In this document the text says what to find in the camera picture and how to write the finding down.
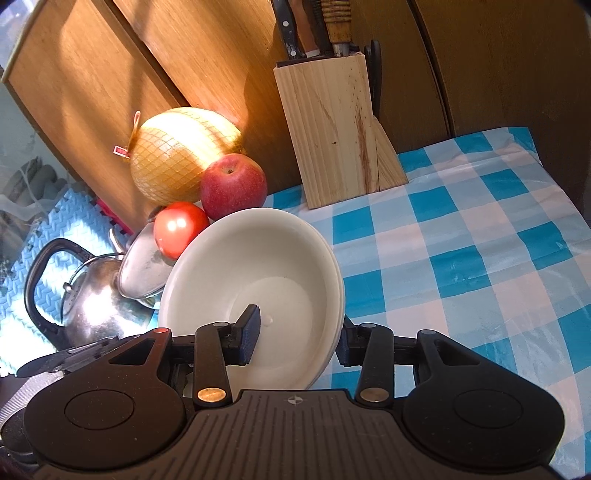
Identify pomelo in yellow net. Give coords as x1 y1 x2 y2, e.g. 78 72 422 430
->
114 107 245 206

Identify black riveted handle knife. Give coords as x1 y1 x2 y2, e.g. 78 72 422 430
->
270 0 308 61

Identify red apple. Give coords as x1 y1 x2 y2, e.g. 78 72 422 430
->
200 154 269 221

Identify blue checkered tablecloth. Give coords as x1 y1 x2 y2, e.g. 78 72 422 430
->
265 126 591 476

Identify wooden knife block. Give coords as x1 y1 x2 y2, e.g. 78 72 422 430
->
272 52 409 210

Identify wooden cabinet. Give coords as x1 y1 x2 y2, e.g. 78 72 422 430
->
0 0 591 232

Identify red foam mat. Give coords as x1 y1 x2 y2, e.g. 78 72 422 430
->
95 198 123 229

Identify red tomato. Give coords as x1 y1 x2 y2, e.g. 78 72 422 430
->
154 202 210 260

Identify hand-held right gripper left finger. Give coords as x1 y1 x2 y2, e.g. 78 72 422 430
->
106 304 262 409

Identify brown handle knife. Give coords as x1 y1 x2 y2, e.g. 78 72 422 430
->
295 0 321 60

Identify wrapped wooden handle knife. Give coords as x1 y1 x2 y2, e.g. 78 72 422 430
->
321 0 359 57

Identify steel kettle with black handle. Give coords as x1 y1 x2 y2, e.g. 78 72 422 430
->
25 237 155 347

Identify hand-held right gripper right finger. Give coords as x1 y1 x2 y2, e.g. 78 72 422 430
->
336 318 483 406

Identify blue foam mat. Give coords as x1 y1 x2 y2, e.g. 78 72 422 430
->
0 185 134 370

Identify black scissors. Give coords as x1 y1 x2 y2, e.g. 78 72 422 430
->
362 39 383 118

